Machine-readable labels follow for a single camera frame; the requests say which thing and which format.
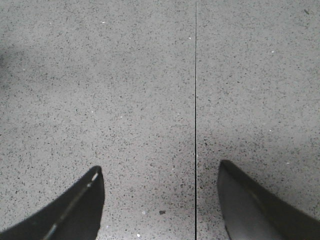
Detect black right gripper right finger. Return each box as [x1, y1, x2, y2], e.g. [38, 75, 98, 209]
[217, 160, 320, 240]

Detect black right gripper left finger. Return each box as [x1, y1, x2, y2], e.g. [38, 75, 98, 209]
[0, 166, 104, 240]

